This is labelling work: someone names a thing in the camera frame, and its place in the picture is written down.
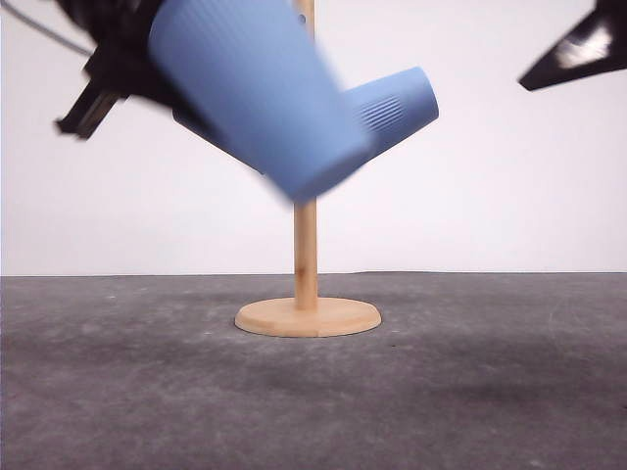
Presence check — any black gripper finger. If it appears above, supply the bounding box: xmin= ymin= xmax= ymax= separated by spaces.
xmin=518 ymin=0 xmax=627 ymax=91

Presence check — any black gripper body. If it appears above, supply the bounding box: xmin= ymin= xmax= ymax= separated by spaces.
xmin=54 ymin=0 xmax=173 ymax=138

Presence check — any blue ribbed cup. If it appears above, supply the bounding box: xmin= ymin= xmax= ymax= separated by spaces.
xmin=171 ymin=108 xmax=267 ymax=174
xmin=345 ymin=67 xmax=440 ymax=161
xmin=149 ymin=0 xmax=369 ymax=201

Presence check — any wooden mug tree stand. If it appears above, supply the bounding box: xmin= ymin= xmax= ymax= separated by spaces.
xmin=234 ymin=0 xmax=382 ymax=338

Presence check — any grey cable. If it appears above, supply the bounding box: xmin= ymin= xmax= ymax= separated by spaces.
xmin=10 ymin=6 xmax=95 ymax=56

